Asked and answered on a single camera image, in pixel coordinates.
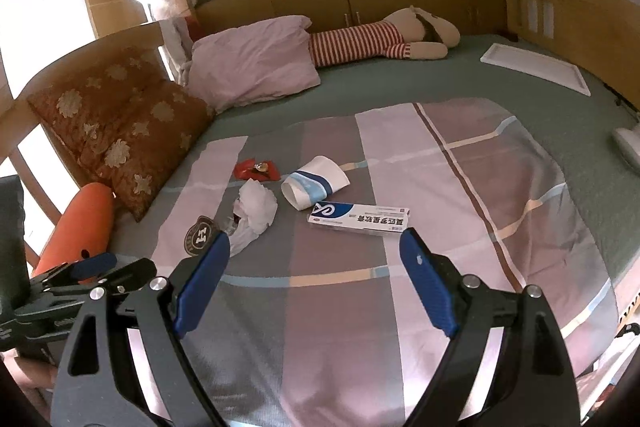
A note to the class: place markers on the white and blue paper cup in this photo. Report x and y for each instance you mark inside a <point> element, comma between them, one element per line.
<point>315,184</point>

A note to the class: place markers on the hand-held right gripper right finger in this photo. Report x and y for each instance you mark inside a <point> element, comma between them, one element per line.
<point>427,282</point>

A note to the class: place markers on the bed with green sheet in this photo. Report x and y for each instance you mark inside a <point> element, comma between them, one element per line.
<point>400,77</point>

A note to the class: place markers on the white tissue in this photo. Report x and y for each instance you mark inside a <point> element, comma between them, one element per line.
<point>257,207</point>

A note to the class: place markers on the brown floral pillow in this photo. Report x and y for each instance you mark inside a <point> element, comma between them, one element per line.
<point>145,142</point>
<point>85,97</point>

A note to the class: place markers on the white and blue medicine box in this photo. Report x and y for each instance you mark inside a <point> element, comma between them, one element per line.
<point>357,218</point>

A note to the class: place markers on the pink plaid blanket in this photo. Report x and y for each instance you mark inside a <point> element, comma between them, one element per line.
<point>450,207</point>

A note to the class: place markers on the orange carrot plush pillow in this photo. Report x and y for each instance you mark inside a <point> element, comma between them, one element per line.
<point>80,227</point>

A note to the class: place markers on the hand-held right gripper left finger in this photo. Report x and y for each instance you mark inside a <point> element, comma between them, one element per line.
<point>205,277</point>

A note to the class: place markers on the red candy wrapper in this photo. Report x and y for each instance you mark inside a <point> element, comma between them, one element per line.
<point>255,170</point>

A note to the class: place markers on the white tray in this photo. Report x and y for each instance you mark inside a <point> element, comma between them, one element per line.
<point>535,67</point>

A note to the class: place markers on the white plastic object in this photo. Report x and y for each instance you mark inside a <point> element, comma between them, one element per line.
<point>627,147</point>

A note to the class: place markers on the red striped plush doll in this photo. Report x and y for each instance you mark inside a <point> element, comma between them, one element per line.
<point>360,39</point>

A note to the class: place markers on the white cloth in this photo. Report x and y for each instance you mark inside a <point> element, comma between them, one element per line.
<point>176,52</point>

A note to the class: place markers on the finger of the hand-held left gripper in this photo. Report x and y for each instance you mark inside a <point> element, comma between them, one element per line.
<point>131,272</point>
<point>92,266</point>

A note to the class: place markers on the pink pillow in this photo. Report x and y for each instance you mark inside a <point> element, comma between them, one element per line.
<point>250,62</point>

